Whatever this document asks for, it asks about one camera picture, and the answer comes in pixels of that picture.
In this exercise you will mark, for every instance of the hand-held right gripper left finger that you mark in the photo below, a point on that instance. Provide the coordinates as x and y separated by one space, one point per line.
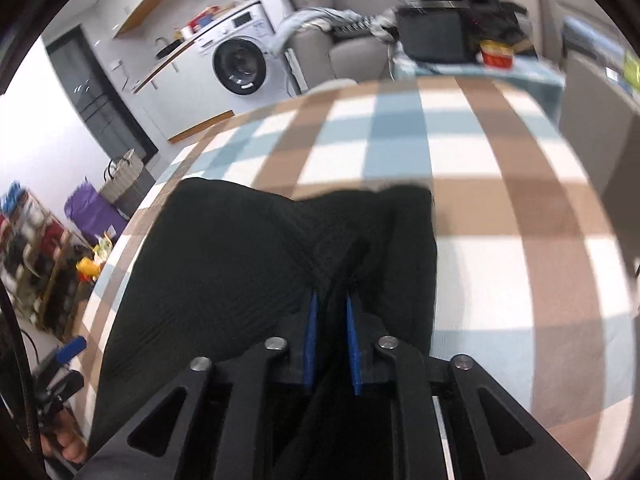
311 340

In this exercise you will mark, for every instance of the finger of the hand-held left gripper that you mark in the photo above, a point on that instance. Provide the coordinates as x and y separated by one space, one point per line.
72 349
69 382

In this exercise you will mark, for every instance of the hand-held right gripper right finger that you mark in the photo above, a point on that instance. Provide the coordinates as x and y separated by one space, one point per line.
352 345

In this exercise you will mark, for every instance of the black knit sweater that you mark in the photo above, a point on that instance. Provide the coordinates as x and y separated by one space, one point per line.
225 270

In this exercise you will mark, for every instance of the grey clothes heap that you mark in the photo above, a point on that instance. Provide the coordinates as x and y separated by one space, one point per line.
310 22

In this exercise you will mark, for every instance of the black clothes pile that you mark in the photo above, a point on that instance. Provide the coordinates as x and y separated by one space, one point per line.
490 5

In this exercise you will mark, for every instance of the person's left hand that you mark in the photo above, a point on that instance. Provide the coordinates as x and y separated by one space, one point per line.
70 442

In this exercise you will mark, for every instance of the wooden shoe rack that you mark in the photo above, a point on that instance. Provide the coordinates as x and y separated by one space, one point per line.
45 270

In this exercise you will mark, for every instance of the group of assorted shoes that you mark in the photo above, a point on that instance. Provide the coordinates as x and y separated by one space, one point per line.
30 230

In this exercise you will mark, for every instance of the purple bag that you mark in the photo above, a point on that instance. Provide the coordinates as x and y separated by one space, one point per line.
92 212

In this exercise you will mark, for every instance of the woven laundry basket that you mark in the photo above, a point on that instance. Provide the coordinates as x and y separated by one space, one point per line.
127 180

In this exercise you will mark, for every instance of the dark glass door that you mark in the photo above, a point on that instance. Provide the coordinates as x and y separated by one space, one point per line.
100 95

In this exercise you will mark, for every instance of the white base cabinets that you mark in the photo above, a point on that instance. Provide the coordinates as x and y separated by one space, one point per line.
190 95

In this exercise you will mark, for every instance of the grey sofa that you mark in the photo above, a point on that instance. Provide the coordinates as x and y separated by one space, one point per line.
345 60

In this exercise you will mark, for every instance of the white washing machine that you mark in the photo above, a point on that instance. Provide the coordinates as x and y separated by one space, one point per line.
240 55

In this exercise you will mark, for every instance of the light blue tablecloth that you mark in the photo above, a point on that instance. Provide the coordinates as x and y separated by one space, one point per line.
500 75

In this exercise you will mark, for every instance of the houndstooth pillow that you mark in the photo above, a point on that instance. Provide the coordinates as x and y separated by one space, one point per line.
352 30

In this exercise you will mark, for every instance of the black sink with faucet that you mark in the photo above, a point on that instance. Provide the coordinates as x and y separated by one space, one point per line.
167 50

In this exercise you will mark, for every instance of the light grey garment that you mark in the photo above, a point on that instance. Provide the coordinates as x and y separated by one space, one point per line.
382 27

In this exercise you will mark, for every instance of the black electric cooker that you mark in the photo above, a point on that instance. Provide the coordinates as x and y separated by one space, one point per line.
432 35

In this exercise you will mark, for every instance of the red bowl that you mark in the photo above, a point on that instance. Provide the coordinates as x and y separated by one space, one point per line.
496 55

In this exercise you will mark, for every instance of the grey cabinet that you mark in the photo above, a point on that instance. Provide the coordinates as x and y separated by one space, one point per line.
595 120

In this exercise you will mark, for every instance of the red plastic basin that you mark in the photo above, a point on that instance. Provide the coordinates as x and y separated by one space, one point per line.
202 19

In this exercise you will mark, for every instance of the green toy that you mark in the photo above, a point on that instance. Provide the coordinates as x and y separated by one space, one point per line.
631 70

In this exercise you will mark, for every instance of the light blue pillow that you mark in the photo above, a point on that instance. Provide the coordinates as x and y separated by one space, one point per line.
592 35

